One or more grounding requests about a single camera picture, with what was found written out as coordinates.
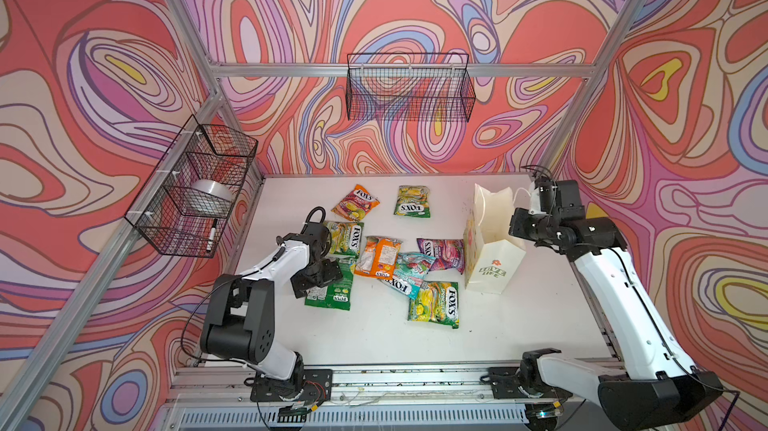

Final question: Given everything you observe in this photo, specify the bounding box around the dark green Fox's bag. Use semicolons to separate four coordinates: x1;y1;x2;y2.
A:
304;257;357;311

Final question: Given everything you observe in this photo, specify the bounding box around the yellow green Fox's bag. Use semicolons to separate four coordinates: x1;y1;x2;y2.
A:
324;221;364;258

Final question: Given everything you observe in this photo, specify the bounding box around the illustrated paper gift bag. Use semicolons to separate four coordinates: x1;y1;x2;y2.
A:
464;184;526;295

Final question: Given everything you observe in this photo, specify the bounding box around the red orange Fox's fruits bag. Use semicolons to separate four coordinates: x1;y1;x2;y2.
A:
332;185;380;222

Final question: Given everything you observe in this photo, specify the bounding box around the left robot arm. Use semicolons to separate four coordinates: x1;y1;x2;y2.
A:
200;206;343;381

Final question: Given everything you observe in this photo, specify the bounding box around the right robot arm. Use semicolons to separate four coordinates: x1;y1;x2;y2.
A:
510;208;725;430

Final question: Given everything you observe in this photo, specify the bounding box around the teal Fox's mint blossom bag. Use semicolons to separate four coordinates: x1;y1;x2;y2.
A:
381;252;435;299

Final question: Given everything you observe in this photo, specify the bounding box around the purple Fox's berries bag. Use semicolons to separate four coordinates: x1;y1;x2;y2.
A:
417;238;465;274

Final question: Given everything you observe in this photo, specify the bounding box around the green Fox's bag far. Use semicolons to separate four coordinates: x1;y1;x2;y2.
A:
394;185;431;219

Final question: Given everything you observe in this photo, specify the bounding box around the green Fox's spring tea bag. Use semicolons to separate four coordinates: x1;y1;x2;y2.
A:
407;281;460;329

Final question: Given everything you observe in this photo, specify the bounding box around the marker pen in basket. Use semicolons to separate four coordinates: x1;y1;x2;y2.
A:
206;219;218;253

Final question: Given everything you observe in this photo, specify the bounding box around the white tape roll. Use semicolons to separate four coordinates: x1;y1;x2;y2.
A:
187;179;235;218

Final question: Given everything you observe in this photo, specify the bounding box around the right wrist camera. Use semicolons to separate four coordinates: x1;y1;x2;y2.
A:
534;176;586;221

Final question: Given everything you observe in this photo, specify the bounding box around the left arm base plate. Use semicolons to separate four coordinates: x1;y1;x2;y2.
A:
244;368;333;405

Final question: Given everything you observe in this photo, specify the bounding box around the black wire basket left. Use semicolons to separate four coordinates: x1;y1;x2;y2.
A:
124;117;258;258

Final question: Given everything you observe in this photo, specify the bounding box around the black wire basket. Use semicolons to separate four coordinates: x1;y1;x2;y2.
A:
345;51;476;123
124;117;258;258

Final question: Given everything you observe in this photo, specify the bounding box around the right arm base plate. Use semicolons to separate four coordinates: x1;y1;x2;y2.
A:
479;367;565;401

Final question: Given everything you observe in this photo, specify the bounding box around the black wire basket back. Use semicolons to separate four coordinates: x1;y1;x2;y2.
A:
345;51;476;123

